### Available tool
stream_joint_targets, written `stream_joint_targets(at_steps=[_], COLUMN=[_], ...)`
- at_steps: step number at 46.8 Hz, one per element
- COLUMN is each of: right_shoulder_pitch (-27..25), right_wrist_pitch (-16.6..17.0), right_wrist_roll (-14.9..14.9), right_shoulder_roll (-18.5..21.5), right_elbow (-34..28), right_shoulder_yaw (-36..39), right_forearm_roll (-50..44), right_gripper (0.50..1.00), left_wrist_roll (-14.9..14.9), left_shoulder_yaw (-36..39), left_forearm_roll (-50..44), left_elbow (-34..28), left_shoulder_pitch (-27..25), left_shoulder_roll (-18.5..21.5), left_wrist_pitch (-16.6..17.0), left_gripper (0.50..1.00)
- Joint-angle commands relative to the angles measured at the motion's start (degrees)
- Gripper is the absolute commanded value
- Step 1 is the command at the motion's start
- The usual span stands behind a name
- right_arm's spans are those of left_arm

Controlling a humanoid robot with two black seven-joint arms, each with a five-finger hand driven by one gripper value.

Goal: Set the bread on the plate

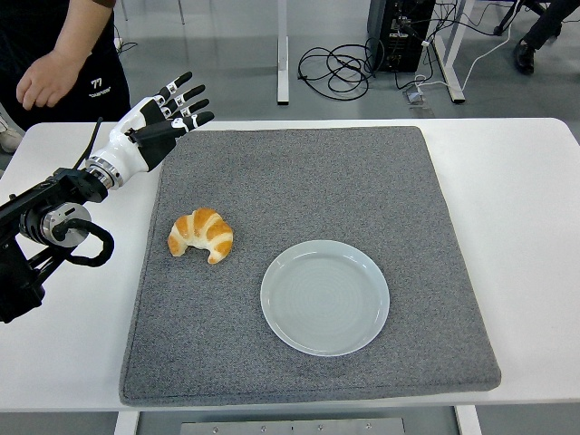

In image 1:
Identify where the pale blue round plate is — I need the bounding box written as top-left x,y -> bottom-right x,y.
260,239 -> 391,358

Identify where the black office chair base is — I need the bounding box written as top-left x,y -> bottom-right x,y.
491,0 -> 552,37

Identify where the grey fabric mat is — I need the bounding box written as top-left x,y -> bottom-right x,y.
118,125 -> 502,408

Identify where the grey metal plate with screws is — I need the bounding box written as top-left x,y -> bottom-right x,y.
179,417 -> 407,435

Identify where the white table leg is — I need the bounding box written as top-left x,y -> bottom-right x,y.
112,410 -> 140,435
455,405 -> 482,435

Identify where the person's hand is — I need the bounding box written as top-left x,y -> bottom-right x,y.
16,48 -> 94,110

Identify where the white desk leg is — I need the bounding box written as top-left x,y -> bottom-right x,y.
432,0 -> 468,105
275,0 -> 290,107

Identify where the golden croissant bread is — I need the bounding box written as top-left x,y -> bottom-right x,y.
167,207 -> 235,265

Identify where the person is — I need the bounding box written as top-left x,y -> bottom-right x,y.
0,0 -> 131,141

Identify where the white floor cable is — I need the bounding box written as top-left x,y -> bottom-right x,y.
414,13 -> 517,92

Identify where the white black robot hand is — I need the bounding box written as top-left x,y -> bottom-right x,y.
92,71 -> 215,176

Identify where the person's leg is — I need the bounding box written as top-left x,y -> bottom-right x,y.
513,0 -> 580,76

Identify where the black computer tower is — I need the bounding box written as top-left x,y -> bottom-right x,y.
366,0 -> 436,73

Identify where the tangled black floor cable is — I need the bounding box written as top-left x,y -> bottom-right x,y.
297,43 -> 377,99

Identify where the grey floor socket box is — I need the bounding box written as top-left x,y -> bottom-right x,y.
401,88 -> 436,112

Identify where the person's white shoe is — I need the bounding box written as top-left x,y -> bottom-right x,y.
0,101 -> 24,153

